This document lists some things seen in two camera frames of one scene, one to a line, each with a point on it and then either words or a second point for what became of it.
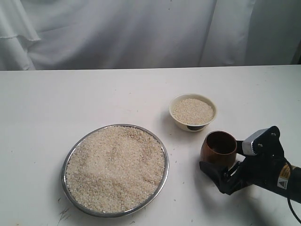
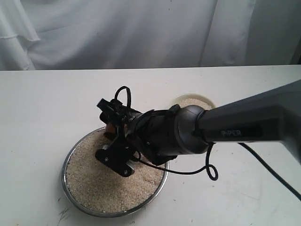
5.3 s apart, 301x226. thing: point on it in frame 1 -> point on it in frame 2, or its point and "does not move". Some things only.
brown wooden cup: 219,148 -> 110,127
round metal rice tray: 114,170 does not move
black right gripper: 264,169 -> 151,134
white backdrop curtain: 47,35 does not move
